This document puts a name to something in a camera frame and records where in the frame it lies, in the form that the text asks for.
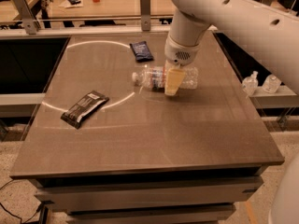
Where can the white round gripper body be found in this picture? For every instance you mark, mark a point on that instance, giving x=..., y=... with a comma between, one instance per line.
x=179, y=54

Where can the clear plastic water bottle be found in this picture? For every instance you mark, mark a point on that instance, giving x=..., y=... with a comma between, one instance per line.
x=154, y=78

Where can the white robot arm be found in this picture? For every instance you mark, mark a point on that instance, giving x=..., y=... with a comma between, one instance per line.
x=269, y=35

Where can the small clear sanitizer bottle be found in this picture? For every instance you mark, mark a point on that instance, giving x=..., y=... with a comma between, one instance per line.
x=250, y=84

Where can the dark blue snack packet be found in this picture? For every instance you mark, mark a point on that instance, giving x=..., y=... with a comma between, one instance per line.
x=141, y=51

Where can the grey work table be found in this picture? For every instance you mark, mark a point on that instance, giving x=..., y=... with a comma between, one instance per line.
x=144, y=157

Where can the black snack bar wrapper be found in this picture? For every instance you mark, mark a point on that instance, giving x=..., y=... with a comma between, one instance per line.
x=83, y=108

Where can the light wooden background desk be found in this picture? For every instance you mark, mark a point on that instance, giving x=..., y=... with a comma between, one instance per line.
x=61, y=9

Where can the middle metal railing bracket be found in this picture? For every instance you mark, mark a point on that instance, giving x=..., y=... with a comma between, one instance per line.
x=145, y=14

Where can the metal railing bracket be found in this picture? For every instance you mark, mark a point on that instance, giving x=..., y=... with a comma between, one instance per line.
x=145, y=14
x=29, y=21

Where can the left metal railing bracket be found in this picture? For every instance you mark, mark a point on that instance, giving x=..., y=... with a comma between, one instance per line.
x=29, y=21

